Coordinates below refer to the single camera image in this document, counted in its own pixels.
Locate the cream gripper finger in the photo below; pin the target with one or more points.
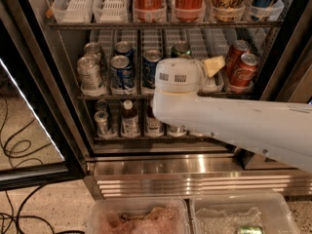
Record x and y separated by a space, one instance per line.
213 65

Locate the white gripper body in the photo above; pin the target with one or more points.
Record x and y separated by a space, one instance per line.
178 74

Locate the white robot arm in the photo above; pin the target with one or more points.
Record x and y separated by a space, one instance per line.
281 131

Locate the rear green soda can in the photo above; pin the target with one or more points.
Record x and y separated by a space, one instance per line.
181 49

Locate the front red Coca-Cola can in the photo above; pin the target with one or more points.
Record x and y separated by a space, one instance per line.
244 70

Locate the red coca-cola can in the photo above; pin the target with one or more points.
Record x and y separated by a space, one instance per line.
244 70
236 49

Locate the rear red Coca-Cola can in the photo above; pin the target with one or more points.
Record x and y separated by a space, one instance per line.
236 49

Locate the silver can bottom shelf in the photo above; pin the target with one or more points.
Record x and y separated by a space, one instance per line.
176 131

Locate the front light blue Pepsi can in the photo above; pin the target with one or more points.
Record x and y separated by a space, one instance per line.
122 73

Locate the rear blue Pepsi can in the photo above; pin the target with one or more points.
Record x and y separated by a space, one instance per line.
125 48

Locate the rear slim silver can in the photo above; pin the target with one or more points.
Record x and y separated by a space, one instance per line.
101 105

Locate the slim silver can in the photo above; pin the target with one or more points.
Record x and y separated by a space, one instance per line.
101 105
104 126

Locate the stainless steel fridge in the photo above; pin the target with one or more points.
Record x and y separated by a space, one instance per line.
143 166

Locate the front slim silver can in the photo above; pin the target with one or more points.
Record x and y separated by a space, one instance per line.
104 126

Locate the front white soda can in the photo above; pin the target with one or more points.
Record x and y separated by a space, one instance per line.
89 73

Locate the white soda can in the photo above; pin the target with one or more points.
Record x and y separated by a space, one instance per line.
93 49
89 73

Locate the rear white soda can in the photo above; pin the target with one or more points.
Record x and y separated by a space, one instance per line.
93 49

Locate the empty white shelf tray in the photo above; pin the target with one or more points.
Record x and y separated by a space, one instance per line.
73 11

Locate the open glass fridge door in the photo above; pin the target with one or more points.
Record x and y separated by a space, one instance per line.
36 143

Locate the green can in bin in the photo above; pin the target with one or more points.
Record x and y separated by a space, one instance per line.
249 229

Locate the right brown juice bottle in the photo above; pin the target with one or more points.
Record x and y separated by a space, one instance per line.
153 127

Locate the brown juice bottle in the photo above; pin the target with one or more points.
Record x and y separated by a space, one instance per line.
153 127
130 121

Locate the left brown juice bottle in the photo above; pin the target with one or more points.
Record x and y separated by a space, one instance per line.
130 121

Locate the right clear plastic bin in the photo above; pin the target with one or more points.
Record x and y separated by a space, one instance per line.
224 212

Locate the clear plastic bin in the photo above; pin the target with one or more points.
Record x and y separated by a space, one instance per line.
224 212
151 215

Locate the left clear plastic bin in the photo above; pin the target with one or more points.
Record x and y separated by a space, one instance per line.
151 215

